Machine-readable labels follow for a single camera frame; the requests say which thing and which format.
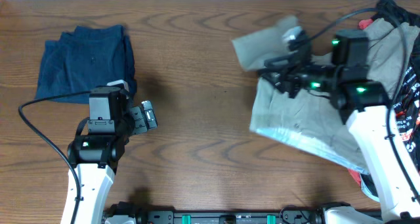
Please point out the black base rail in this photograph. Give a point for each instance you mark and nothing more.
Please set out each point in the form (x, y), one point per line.
(128, 213)

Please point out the red garment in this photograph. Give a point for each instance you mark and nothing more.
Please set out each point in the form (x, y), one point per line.
(384, 56)

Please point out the khaki shorts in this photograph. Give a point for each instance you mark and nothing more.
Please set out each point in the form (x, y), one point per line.
(308, 122)

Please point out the folded navy blue shorts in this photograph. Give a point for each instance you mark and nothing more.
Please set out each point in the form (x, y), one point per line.
(84, 59)

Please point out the white light blue garment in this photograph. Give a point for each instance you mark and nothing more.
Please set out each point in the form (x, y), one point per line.
(368, 187)

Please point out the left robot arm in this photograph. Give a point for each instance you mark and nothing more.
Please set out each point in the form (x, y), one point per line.
(98, 145)

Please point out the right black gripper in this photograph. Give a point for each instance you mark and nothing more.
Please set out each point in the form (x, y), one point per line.
(288, 74)

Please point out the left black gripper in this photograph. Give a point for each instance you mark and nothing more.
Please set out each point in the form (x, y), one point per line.
(138, 121)

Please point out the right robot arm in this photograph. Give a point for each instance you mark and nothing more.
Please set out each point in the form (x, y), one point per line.
(337, 104)

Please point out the black printed jersey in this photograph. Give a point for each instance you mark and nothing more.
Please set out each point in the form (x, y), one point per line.
(407, 102)

